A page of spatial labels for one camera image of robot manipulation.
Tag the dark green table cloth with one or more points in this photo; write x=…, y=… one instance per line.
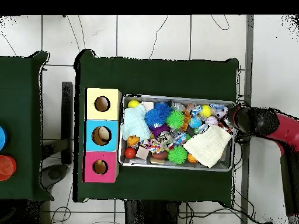
x=158, y=77
x=21, y=128

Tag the red ball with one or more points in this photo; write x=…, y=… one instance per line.
x=130, y=152

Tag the cream waffle cloth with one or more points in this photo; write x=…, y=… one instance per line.
x=208, y=145

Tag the blue plastic cup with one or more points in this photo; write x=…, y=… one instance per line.
x=2, y=137

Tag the yellow plush toy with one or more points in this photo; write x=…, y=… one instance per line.
x=99, y=162

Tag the black upright panel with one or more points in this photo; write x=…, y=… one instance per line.
x=67, y=116

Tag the white baseball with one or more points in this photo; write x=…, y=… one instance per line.
x=211, y=120

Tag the orange striped tiger plush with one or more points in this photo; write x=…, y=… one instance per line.
x=226, y=127

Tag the black and white soccer ball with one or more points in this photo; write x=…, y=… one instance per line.
x=220, y=112

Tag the wooden box with three holes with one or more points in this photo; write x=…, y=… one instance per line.
x=114, y=112

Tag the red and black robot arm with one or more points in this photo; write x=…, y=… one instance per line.
x=257, y=121

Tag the dark grey rounded base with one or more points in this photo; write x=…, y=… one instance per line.
x=53, y=175

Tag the large blue spiky ball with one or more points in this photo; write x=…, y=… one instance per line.
x=155, y=117

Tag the mint waffle cloth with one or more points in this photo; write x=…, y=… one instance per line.
x=135, y=122

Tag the yellow plastic ball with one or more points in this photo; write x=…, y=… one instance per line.
x=206, y=110
x=133, y=103

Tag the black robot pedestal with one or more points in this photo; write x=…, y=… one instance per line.
x=151, y=214

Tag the red plastic cup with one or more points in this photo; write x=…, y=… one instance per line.
x=7, y=168

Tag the grey metal rail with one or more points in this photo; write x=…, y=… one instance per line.
x=249, y=46

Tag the green spiky ball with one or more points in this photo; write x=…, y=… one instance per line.
x=175, y=119
x=177, y=154

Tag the silver mesh bin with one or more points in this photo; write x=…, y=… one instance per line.
x=127, y=161

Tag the small blue spiky ball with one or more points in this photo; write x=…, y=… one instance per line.
x=163, y=107

